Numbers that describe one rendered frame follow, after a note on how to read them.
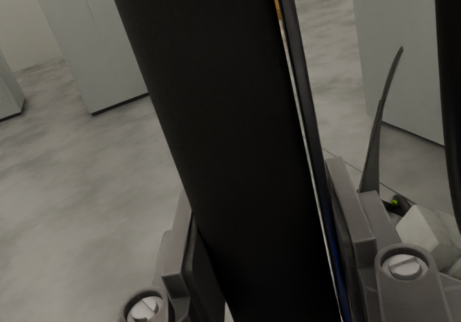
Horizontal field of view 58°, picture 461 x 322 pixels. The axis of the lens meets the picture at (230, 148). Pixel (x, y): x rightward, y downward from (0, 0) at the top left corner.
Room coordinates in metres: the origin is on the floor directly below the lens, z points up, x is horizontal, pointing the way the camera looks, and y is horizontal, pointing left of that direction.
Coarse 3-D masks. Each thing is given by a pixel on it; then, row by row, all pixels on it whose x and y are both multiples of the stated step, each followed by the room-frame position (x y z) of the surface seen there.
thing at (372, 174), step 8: (400, 48) 0.37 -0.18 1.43; (400, 56) 0.36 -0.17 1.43; (392, 64) 0.37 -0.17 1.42; (392, 72) 0.36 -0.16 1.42; (384, 88) 0.37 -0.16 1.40; (384, 96) 0.35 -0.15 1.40; (384, 104) 0.35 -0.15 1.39; (376, 120) 0.34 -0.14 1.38; (376, 128) 0.33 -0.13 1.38; (376, 136) 0.34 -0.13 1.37; (376, 144) 0.36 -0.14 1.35; (368, 152) 0.32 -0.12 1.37; (376, 152) 0.37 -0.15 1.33; (368, 160) 0.32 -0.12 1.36; (376, 160) 0.38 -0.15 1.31; (368, 168) 0.32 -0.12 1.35; (376, 168) 0.39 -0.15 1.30; (368, 176) 0.33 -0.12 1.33; (376, 176) 0.39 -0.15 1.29; (360, 184) 0.31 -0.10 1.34; (368, 184) 0.33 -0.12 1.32; (376, 184) 0.39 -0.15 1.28; (360, 192) 0.30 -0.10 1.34
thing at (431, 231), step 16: (416, 208) 0.46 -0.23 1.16; (400, 224) 0.47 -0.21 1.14; (416, 224) 0.44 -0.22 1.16; (432, 224) 0.43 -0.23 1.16; (448, 224) 0.44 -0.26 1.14; (416, 240) 0.42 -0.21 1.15; (432, 240) 0.40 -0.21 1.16; (448, 240) 0.40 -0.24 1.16; (448, 256) 0.38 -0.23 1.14; (448, 272) 0.38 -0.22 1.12
